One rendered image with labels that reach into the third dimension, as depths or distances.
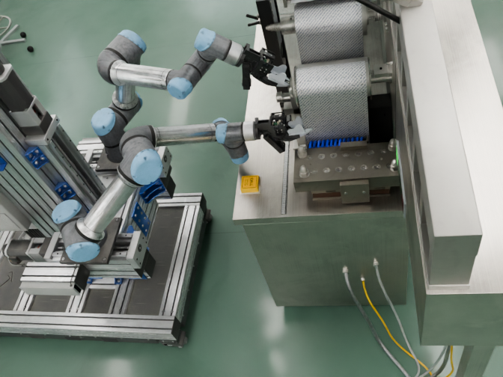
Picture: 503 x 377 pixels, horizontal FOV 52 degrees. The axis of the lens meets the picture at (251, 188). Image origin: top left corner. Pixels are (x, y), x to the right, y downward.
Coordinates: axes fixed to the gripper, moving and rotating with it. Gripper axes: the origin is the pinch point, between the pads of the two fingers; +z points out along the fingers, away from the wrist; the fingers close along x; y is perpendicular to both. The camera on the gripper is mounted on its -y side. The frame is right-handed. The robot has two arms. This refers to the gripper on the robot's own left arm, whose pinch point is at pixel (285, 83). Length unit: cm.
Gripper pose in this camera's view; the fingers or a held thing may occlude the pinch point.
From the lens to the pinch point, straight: 188.6
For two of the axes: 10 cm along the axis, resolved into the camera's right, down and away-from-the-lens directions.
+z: 8.9, 3.3, 3.2
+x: 0.8, -8.0, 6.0
